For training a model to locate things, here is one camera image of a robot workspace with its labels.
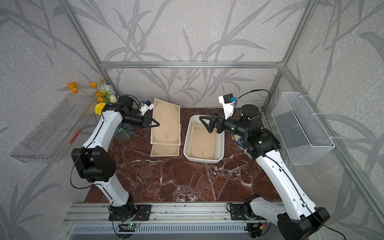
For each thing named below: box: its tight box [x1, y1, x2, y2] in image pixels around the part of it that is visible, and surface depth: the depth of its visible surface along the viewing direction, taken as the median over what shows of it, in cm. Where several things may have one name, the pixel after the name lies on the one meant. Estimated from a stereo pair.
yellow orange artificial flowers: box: [55, 78, 118, 115], surface depth 84 cm
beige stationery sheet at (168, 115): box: [150, 98, 181, 146], surface depth 87 cm
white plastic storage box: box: [183, 115, 225, 163], surface depth 98 cm
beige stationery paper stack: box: [188, 121, 218, 160], surface depth 101 cm
